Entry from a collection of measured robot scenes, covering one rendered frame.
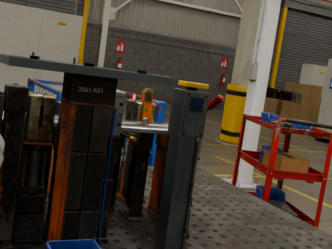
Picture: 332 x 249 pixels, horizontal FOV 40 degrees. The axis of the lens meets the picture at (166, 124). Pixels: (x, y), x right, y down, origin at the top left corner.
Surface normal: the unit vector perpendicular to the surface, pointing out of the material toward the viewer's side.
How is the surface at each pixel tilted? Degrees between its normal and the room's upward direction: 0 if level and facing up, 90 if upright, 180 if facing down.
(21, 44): 90
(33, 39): 90
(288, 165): 90
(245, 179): 90
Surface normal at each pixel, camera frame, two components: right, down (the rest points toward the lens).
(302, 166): 0.31, 0.15
